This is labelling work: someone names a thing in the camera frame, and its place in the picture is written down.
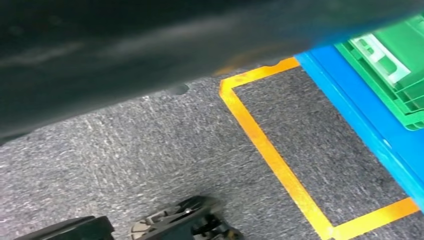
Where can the blue metal shelf rack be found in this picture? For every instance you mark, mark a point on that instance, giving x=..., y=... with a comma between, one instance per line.
x=364, y=109

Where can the yellow floor tape rectangle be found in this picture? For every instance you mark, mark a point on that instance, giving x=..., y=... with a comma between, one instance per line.
x=265, y=145

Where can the green folded plastic crate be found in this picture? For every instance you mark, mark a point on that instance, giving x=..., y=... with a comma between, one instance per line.
x=404, y=33

